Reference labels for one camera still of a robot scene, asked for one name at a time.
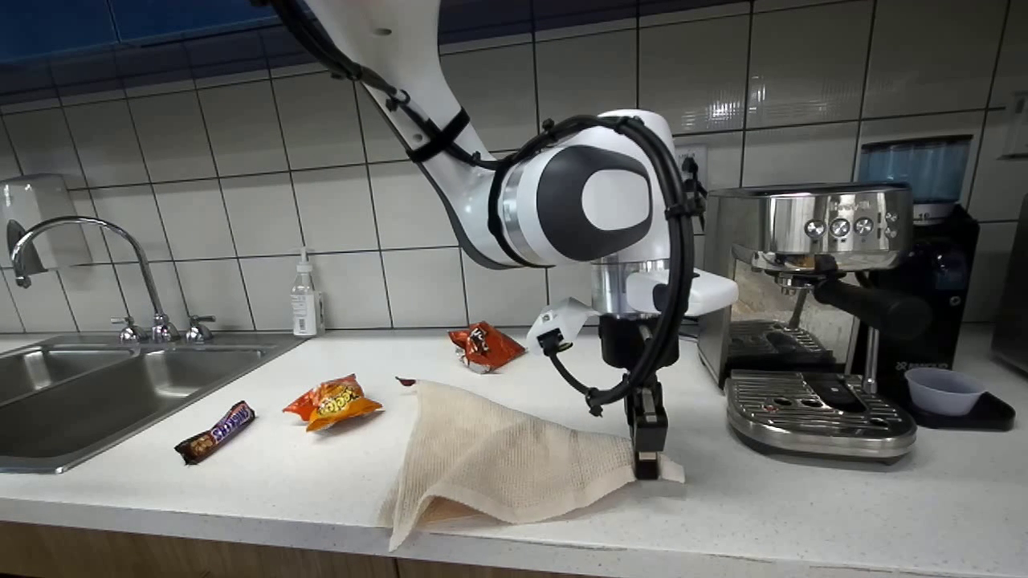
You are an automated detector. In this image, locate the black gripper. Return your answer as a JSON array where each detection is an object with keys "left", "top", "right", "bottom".
[{"left": 593, "top": 308, "right": 674, "bottom": 483}]

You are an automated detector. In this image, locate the beige mesh cloth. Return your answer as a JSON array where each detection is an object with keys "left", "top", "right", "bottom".
[{"left": 381, "top": 376, "right": 688, "bottom": 552}]

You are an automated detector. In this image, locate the steel drip tray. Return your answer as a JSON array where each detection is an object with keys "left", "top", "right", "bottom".
[{"left": 721, "top": 367, "right": 923, "bottom": 465}]

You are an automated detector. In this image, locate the crumpled red snack wrapper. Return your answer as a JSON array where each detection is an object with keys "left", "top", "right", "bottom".
[{"left": 445, "top": 319, "right": 527, "bottom": 376}]

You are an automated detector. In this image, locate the black portafilter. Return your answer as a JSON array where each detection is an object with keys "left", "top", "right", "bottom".
[{"left": 797, "top": 269, "right": 934, "bottom": 348}]

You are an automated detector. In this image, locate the purple plastic cup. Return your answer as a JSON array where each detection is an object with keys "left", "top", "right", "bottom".
[{"left": 902, "top": 367, "right": 989, "bottom": 421}]

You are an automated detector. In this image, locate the steel espresso machine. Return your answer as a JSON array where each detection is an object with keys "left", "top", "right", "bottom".
[{"left": 701, "top": 184, "right": 982, "bottom": 394}]

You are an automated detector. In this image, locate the orange Cheetos bag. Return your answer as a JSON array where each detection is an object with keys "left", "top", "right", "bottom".
[{"left": 282, "top": 371, "right": 386, "bottom": 433}]

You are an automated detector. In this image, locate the black plastic tray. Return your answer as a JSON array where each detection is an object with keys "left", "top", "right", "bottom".
[{"left": 897, "top": 390, "right": 1017, "bottom": 433}]

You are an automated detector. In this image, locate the clear pump soap bottle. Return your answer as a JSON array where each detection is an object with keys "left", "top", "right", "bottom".
[{"left": 290, "top": 250, "right": 323, "bottom": 342}]

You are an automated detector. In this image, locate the black appliance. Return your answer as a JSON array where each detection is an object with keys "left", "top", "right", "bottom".
[{"left": 989, "top": 197, "right": 1028, "bottom": 380}]

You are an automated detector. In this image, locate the brown Snickers bar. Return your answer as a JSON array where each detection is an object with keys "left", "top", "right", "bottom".
[{"left": 172, "top": 400, "right": 261, "bottom": 465}]

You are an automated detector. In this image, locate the stainless steel sink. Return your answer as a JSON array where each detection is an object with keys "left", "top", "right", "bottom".
[{"left": 0, "top": 333, "right": 297, "bottom": 476}]

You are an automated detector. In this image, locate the chrome faucet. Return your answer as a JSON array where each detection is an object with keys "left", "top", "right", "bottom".
[{"left": 8, "top": 211, "right": 219, "bottom": 348}]

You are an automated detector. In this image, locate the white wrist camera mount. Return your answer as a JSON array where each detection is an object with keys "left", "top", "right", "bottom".
[{"left": 527, "top": 303, "right": 596, "bottom": 357}]

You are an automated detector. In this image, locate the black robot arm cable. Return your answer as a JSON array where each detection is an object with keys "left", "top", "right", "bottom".
[{"left": 266, "top": 0, "right": 712, "bottom": 421}]

